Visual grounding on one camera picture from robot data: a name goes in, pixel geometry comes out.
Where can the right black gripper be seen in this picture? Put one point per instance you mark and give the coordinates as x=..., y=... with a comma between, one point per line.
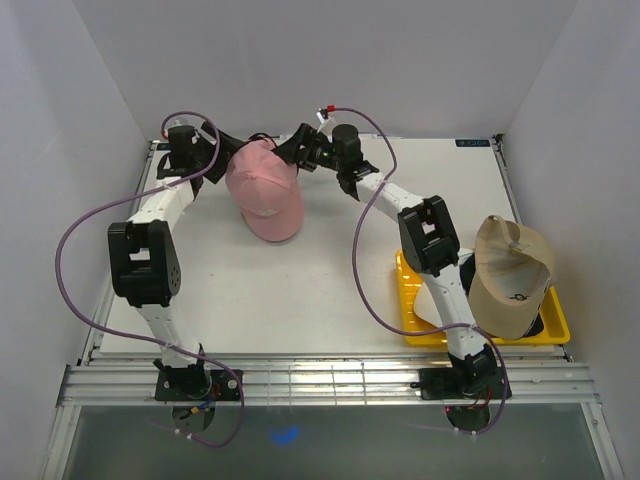
x=304, y=138

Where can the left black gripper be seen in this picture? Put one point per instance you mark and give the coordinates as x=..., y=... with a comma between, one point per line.
x=224, y=150

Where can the pink baseball cap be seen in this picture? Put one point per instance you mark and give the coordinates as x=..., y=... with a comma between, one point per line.
x=267, y=195

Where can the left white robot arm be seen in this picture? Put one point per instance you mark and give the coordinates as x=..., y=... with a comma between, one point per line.
x=145, y=268

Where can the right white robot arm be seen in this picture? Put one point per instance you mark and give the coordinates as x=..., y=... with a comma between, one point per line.
x=431, y=248

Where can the right black corner label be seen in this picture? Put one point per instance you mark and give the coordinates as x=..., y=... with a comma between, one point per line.
x=473, y=143

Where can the white baseball cap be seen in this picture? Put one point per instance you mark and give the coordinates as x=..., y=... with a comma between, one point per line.
x=424, y=307

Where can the beige baseball cap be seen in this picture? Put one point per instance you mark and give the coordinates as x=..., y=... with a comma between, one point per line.
x=514, y=268

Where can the yellow plastic tray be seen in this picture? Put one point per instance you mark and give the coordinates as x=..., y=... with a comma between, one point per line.
x=555, y=330

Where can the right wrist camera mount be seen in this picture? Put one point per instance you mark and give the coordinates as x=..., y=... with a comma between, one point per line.
x=326, y=120

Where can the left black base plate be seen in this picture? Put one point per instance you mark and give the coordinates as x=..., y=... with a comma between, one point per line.
x=223, y=388

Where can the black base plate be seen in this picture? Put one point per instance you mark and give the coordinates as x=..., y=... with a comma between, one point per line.
x=450, y=383
x=223, y=388

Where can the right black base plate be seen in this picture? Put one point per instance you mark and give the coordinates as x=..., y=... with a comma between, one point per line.
x=450, y=383

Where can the aluminium frame rail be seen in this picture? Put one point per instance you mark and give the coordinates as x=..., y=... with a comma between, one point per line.
x=325, y=383

